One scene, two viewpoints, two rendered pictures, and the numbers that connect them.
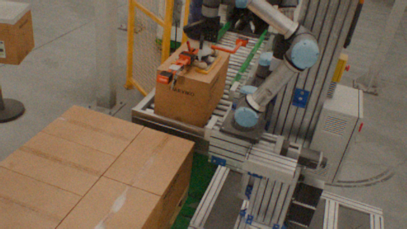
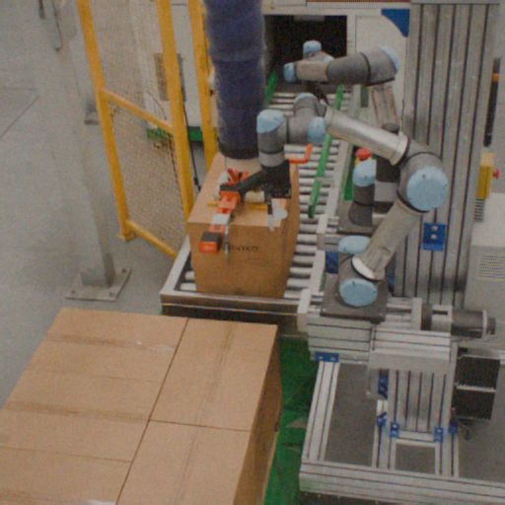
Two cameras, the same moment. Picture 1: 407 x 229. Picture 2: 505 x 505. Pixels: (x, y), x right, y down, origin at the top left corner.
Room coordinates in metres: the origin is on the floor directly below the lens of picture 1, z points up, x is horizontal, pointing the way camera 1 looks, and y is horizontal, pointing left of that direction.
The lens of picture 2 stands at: (-0.32, 0.14, 2.83)
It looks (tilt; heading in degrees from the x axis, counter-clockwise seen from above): 36 degrees down; 359
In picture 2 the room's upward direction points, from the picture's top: 4 degrees counter-clockwise
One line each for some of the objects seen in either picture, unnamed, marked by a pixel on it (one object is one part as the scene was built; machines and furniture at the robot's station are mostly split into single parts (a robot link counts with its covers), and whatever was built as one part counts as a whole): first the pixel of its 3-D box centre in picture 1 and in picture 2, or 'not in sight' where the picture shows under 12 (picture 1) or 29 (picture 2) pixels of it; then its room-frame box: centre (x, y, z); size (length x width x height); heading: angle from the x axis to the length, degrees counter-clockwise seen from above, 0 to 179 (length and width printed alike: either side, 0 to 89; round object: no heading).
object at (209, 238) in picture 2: (165, 77); (210, 242); (2.17, 0.25, 1.08); 0.08 x 0.07 x 0.05; 165
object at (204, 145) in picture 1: (173, 135); (238, 321); (2.40, 0.17, 0.48); 0.70 x 0.03 x 0.15; 75
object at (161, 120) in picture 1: (174, 124); (236, 302); (2.40, 0.17, 0.58); 0.70 x 0.03 x 0.06; 75
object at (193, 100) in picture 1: (193, 83); (248, 223); (2.76, 0.09, 0.75); 0.60 x 0.40 x 0.40; 166
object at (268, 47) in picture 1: (250, 81); (338, 183); (3.45, -0.44, 0.50); 2.31 x 0.05 x 0.19; 165
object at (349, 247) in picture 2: (249, 99); (355, 257); (1.83, -0.25, 1.20); 0.13 x 0.12 x 0.14; 173
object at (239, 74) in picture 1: (254, 56); (335, 136); (3.81, -0.47, 0.60); 1.60 x 0.10 x 0.09; 165
